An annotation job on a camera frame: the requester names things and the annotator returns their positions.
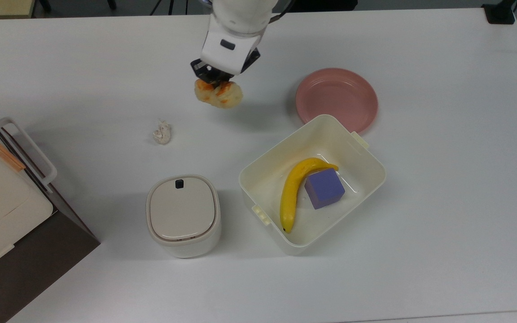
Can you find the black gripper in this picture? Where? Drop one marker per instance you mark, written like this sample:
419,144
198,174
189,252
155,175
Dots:
220,77

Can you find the orange glazed bread roll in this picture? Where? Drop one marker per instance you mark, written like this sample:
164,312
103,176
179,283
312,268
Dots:
222,96

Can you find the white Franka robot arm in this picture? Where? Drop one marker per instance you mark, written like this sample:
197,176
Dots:
236,27

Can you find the pink round plate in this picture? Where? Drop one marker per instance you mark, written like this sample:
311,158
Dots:
335,94

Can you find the black tripod legs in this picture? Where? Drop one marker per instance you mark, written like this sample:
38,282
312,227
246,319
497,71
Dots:
168,5

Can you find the crumpled white paper scrap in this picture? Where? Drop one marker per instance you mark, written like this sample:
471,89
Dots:
163,133

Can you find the cream open plastic bin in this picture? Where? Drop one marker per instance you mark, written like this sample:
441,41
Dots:
265,179

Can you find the yellow banana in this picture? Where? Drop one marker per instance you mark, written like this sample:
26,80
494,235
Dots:
287,197

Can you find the cream lidded mini trash can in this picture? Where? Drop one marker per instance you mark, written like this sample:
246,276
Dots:
182,211

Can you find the purple cube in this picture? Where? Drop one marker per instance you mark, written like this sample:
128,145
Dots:
325,188

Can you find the white oven appliance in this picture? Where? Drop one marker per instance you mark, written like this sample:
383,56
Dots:
38,269

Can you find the black clamp block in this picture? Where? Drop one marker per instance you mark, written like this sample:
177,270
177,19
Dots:
500,11

